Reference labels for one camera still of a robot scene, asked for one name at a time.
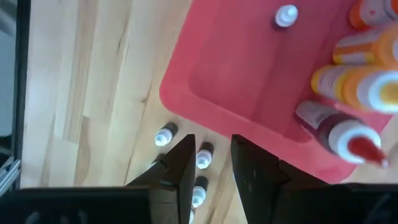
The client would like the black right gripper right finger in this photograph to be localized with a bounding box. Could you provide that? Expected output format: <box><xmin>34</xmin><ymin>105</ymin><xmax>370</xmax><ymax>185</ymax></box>
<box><xmin>231</xmin><ymin>133</ymin><xmax>398</xmax><ymax>224</ymax></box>

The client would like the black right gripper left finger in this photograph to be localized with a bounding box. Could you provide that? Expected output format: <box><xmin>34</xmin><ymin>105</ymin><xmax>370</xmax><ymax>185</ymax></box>
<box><xmin>0</xmin><ymin>133</ymin><xmax>197</xmax><ymax>224</ymax></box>

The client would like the small white-capped dropper bottle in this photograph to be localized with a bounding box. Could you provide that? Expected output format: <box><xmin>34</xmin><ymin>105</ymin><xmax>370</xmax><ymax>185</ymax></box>
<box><xmin>192</xmin><ymin>175</ymin><xmax>209</xmax><ymax>209</ymax></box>
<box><xmin>274</xmin><ymin>4</ymin><xmax>299</xmax><ymax>29</ymax></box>
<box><xmin>154</xmin><ymin>121</ymin><xmax>179</xmax><ymax>147</ymax></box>
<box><xmin>195</xmin><ymin>141</ymin><xmax>215</xmax><ymax>170</ymax></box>

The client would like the red food coloring bottle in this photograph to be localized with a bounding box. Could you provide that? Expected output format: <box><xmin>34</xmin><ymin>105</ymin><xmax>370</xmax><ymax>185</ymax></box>
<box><xmin>294</xmin><ymin>100</ymin><xmax>388</xmax><ymax>169</ymax></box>

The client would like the yellow food coloring bottle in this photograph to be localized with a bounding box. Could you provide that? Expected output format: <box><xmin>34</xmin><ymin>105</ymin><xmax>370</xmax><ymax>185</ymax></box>
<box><xmin>331</xmin><ymin>24</ymin><xmax>398</xmax><ymax>68</ymax></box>
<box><xmin>310</xmin><ymin>64</ymin><xmax>398</xmax><ymax>114</ymax></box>

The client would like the orange food coloring bottle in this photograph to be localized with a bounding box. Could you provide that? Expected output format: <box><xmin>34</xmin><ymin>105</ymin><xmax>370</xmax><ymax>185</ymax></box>
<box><xmin>348</xmin><ymin>0</ymin><xmax>398</xmax><ymax>31</ymax></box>

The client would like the pink translucent plastic bin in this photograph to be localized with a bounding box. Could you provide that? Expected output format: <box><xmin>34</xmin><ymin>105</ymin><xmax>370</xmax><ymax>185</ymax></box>
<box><xmin>159</xmin><ymin>0</ymin><xmax>398</xmax><ymax>185</ymax></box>

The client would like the black aluminium rig frame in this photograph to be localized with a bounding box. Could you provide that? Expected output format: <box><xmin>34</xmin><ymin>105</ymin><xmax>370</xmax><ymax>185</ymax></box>
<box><xmin>0</xmin><ymin>0</ymin><xmax>32</xmax><ymax>197</ymax></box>

